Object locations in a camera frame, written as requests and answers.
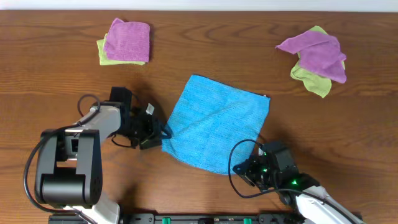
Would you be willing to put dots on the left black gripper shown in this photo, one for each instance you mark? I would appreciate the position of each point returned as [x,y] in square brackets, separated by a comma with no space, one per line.
[154,133]

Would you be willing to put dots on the crumpled green cloth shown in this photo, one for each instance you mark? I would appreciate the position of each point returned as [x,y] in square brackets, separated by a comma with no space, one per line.
[312,81]

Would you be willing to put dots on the crumpled purple cloth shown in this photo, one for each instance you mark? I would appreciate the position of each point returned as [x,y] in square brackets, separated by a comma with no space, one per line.
[319,53]

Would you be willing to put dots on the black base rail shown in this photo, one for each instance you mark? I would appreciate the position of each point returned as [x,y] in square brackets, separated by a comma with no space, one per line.
[174,219]

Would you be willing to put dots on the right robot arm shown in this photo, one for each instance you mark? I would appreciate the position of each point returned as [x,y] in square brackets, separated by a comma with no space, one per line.
[309,198]

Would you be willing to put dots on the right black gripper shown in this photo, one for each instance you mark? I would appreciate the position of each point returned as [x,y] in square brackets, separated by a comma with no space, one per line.
[245,170]

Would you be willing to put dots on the folded purple cloth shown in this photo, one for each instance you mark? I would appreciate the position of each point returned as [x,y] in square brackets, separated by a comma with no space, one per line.
[128,41]

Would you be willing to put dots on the blue microfiber cloth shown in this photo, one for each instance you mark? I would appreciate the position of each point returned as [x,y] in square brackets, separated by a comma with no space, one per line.
[214,125]

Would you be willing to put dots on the folded green cloth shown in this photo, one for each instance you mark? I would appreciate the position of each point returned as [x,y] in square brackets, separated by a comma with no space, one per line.
[103,60]

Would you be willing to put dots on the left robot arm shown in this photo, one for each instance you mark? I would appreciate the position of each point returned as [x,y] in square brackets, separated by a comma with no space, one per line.
[69,173]

